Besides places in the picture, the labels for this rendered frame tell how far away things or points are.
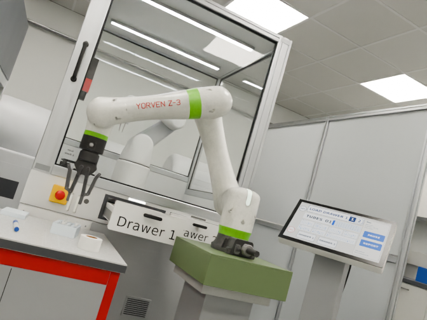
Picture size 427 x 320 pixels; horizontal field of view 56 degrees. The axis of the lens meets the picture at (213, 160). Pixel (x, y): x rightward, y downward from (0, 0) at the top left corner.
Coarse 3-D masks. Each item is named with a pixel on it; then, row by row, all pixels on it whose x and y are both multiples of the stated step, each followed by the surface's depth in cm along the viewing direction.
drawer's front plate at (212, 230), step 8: (176, 216) 189; (192, 224) 192; (200, 224) 193; (208, 224) 195; (184, 232) 190; (192, 232) 192; (200, 232) 193; (208, 232) 195; (216, 232) 197; (208, 240) 195
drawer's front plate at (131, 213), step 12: (120, 204) 149; (132, 204) 151; (132, 216) 151; (156, 216) 154; (168, 216) 156; (108, 228) 148; (120, 228) 149; (132, 228) 151; (168, 228) 156; (180, 228) 158; (156, 240) 154; (168, 240) 156
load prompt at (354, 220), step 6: (312, 210) 219; (318, 210) 218; (324, 210) 217; (330, 210) 216; (330, 216) 213; (336, 216) 212; (342, 216) 211; (348, 216) 210; (354, 216) 210; (354, 222) 206; (360, 222) 206
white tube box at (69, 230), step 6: (54, 222) 139; (60, 222) 145; (54, 228) 139; (60, 228) 139; (66, 228) 140; (72, 228) 140; (78, 228) 145; (60, 234) 139; (66, 234) 139; (72, 234) 140
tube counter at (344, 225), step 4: (328, 220) 211; (332, 220) 210; (336, 220) 210; (328, 224) 208; (332, 224) 208; (336, 224) 207; (340, 224) 207; (344, 224) 206; (348, 224) 206; (344, 228) 204; (348, 228) 204; (352, 228) 203; (356, 228) 203; (360, 228) 202
